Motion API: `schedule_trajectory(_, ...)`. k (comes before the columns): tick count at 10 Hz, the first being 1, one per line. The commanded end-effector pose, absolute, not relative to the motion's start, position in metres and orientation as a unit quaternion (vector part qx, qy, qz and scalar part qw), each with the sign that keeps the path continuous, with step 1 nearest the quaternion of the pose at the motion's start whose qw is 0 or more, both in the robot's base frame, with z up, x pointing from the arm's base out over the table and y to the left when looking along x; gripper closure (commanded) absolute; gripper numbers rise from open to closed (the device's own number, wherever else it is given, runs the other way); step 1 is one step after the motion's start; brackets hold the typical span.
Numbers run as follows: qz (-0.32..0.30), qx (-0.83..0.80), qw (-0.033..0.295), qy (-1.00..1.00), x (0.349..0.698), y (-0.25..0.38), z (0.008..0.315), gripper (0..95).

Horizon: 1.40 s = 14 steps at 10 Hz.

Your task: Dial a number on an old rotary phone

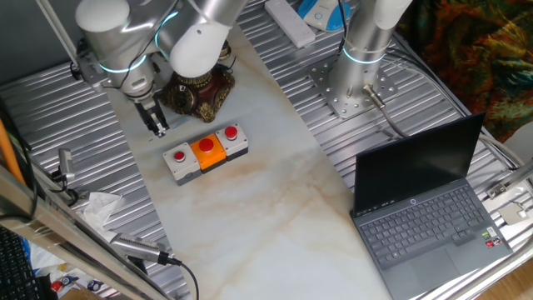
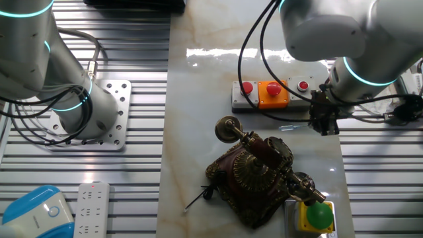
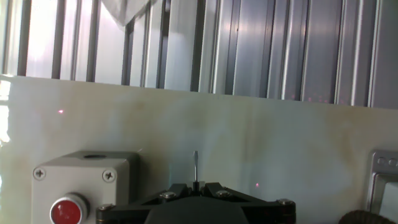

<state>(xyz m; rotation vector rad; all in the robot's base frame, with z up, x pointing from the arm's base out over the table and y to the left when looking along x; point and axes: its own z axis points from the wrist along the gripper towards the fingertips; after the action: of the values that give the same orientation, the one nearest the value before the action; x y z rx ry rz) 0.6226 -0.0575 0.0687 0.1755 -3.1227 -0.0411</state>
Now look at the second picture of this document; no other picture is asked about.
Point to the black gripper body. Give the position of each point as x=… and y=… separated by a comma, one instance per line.
x=322, y=105

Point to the white power strip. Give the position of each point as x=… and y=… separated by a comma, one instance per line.
x=92, y=208

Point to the yellow box green dome button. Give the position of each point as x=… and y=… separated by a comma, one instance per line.
x=317, y=215

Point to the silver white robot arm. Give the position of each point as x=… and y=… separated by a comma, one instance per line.
x=380, y=33

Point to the orange box red mushroom button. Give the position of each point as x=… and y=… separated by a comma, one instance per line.
x=273, y=99

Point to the dark grey laptop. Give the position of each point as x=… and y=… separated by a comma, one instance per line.
x=132, y=4

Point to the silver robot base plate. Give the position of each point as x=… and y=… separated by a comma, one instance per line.
x=122, y=99

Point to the white ribbed plastic object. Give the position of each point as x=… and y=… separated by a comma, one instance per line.
x=419, y=84

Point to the blue white rounded device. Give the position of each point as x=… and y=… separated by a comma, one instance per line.
x=33, y=211

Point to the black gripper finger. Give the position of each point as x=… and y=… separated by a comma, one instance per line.
x=331, y=129
x=322, y=121

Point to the brown brass rotary phone base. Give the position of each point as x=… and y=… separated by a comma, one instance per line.
x=254, y=172

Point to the grey box flat red button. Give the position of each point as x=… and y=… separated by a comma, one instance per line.
x=294, y=99

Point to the antique brown rotary telephone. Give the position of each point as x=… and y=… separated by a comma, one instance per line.
x=264, y=153

